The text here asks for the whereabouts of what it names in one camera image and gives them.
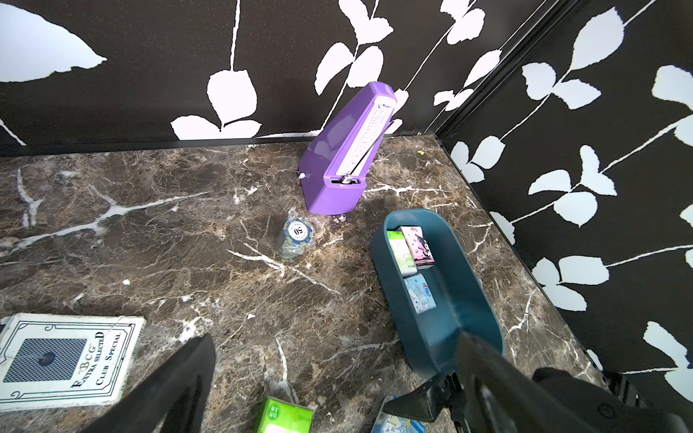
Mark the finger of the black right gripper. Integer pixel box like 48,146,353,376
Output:
382,373,460,423

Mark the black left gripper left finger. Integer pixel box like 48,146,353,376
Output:
84,334,217,432

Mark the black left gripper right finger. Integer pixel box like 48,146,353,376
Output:
456,332,595,432

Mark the blue cartoon tissue pack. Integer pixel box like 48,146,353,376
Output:
371,395,426,433
404,274,437,314

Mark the pink Kuromi tissue pack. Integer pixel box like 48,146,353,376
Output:
399,226,435,269

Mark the green pocket tissue pack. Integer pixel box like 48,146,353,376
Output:
386,231,418,278

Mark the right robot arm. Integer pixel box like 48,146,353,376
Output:
382,362,688,432

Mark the teal plastic storage box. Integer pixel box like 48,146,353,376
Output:
371,209,505,380

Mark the playing card box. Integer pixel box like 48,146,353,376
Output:
1,313,146,412

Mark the purple metronome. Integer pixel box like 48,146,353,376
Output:
298,81,397,216

